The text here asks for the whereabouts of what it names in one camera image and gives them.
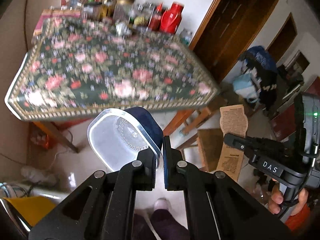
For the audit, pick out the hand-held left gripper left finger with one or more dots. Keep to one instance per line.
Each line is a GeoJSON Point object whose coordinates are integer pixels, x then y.
{"type": "Point", "coordinates": [146, 175]}

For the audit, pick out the small wooden stool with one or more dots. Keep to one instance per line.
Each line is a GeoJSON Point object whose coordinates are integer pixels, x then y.
{"type": "Point", "coordinates": [210, 148]}

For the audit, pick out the yellow label liquor bottle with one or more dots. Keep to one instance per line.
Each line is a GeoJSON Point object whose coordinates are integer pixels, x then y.
{"type": "Point", "coordinates": [107, 3]}

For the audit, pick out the floral tablecloth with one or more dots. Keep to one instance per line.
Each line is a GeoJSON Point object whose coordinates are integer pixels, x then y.
{"type": "Point", "coordinates": [100, 75]}

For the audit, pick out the person's right hand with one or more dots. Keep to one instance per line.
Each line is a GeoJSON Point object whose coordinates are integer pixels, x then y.
{"type": "Point", "coordinates": [276, 198]}

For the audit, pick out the tall glass jar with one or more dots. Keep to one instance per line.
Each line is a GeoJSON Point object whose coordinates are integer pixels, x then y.
{"type": "Point", "coordinates": [122, 12]}

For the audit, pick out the red thermos jug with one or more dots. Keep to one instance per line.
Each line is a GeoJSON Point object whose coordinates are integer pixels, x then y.
{"type": "Point", "coordinates": [171, 17]}

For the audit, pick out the clear plastic container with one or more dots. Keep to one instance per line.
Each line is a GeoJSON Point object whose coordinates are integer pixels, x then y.
{"type": "Point", "coordinates": [112, 145]}

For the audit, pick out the narrow dark wooden door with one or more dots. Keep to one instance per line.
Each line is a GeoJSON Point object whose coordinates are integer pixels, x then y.
{"type": "Point", "coordinates": [281, 40]}

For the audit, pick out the yellow plastic sheet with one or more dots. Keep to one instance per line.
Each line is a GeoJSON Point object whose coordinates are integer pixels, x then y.
{"type": "Point", "coordinates": [30, 208]}

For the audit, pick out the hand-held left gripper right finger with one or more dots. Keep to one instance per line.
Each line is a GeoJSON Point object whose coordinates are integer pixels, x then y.
{"type": "Point", "coordinates": [167, 160]}

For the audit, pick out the person's shoe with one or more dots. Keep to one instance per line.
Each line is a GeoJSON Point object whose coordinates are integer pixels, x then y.
{"type": "Point", "coordinates": [162, 203]}

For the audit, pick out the white crumpled cloth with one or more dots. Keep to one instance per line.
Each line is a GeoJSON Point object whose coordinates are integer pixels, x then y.
{"type": "Point", "coordinates": [37, 175]}

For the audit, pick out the long printed paper box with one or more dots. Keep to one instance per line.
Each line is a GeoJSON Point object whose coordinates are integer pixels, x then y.
{"type": "Point", "coordinates": [231, 120]}

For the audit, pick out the dark hanging clothes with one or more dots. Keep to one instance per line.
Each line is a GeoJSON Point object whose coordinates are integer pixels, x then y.
{"type": "Point", "coordinates": [270, 88]}

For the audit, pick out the thin wooden stick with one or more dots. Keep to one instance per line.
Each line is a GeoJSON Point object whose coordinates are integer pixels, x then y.
{"type": "Point", "coordinates": [26, 17]}

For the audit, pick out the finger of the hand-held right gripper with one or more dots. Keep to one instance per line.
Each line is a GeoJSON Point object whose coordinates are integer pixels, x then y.
{"type": "Point", "coordinates": [240, 143]}

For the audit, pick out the person's right forearm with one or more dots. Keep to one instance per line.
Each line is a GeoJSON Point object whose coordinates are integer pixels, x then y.
{"type": "Point", "coordinates": [301, 220]}

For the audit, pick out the dark lidded jar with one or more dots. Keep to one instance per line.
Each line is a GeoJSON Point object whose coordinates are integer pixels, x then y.
{"type": "Point", "coordinates": [90, 10]}

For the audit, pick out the dark blue round container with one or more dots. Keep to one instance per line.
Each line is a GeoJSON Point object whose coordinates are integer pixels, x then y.
{"type": "Point", "coordinates": [147, 122]}

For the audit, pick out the red sauce bottle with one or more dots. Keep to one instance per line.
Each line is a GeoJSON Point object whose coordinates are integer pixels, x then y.
{"type": "Point", "coordinates": [155, 18]}

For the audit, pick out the light blue paper bag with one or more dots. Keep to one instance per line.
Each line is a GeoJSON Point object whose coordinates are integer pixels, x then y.
{"type": "Point", "coordinates": [243, 87]}

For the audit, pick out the person's leg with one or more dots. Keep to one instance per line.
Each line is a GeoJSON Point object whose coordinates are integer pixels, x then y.
{"type": "Point", "coordinates": [162, 226]}

